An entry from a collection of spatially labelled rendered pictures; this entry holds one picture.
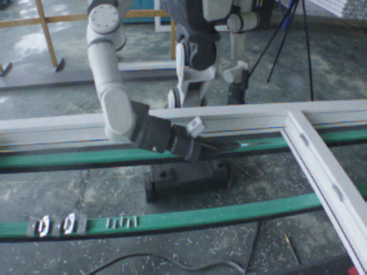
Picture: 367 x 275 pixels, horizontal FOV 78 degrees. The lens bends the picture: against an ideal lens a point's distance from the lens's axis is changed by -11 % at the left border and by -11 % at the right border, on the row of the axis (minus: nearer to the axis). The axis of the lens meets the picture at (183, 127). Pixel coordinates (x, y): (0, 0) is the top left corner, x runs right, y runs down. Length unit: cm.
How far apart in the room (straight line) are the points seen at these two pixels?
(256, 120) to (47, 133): 65
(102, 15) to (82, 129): 33
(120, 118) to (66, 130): 27
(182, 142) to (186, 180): 92
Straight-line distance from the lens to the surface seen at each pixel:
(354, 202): 69
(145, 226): 60
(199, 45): 99
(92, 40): 67
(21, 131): 84
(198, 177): 152
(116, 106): 57
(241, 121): 81
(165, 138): 59
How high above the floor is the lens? 140
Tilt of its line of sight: 42 degrees down
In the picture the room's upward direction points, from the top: 3 degrees clockwise
